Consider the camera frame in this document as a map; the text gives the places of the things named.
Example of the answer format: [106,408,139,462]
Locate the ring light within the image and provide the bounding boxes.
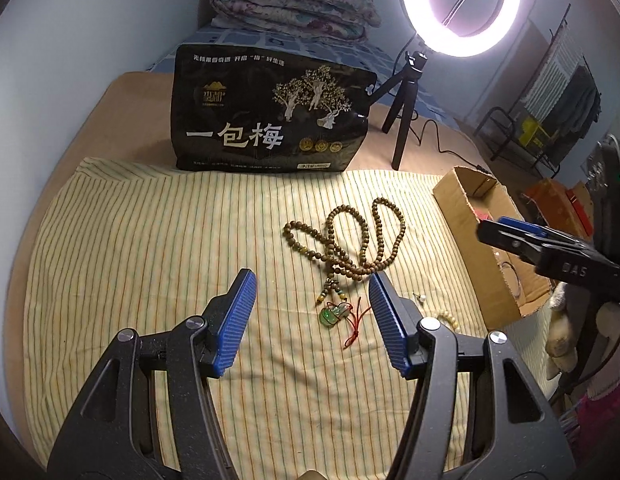
[401,0,521,58]

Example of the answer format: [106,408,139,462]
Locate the blue checkered bedsheet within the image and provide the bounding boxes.
[147,25,459,129]

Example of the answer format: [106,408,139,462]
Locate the orange covered box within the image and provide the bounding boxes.
[523,178,594,242]

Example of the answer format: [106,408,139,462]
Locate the black power cable with switch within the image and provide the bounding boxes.
[364,49,483,172]

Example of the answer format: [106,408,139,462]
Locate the cardboard box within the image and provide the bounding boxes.
[433,166,552,330]

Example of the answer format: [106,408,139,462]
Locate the folded floral quilt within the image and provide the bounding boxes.
[210,0,381,42]

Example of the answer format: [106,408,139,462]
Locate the striped hanging towel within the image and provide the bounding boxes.
[520,22,583,122]

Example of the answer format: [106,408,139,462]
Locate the yellow box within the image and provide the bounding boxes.
[518,116,552,150]

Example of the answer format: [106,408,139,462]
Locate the striped yellow cloth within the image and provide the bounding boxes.
[21,155,556,480]

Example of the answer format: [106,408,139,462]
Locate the black snack bag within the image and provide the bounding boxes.
[170,44,377,174]

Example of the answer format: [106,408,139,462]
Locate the green jade pendant red cord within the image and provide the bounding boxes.
[316,296,374,352]

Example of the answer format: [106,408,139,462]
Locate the brown wooden bead necklace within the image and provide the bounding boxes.
[281,196,408,309]

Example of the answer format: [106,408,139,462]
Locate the pearl earring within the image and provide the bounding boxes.
[413,292,427,306]

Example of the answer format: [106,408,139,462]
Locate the brown bed mat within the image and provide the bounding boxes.
[13,73,488,271]

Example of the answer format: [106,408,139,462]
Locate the black clothes rack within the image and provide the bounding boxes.
[472,8,602,176]

